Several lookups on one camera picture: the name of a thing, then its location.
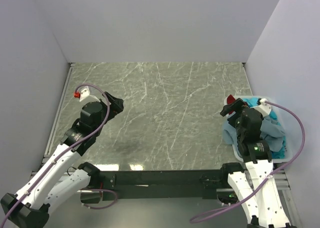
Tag black base crossbar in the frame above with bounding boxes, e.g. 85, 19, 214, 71
88, 169, 231, 199

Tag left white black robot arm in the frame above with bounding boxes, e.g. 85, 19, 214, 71
0, 91, 124, 228

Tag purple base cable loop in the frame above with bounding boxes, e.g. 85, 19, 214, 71
80, 189, 120, 210

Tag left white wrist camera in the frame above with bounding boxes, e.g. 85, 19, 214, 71
73, 86, 100, 104

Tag grey blue t shirt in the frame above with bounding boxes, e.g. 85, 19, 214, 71
222, 110, 286, 152

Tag aluminium frame rail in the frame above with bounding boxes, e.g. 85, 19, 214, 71
30, 171, 291, 191

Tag white plastic laundry basket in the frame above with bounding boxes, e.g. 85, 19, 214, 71
222, 95, 293, 163

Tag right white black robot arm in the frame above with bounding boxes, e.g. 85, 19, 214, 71
219, 98, 292, 228

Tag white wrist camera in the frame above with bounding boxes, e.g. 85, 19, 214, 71
252, 98, 272, 117
73, 86, 100, 104

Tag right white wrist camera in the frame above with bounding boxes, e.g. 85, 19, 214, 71
252, 98, 272, 117

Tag bright blue t shirt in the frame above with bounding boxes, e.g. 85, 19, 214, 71
241, 96, 288, 160

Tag red t shirt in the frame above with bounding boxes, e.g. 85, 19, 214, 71
226, 94, 236, 105

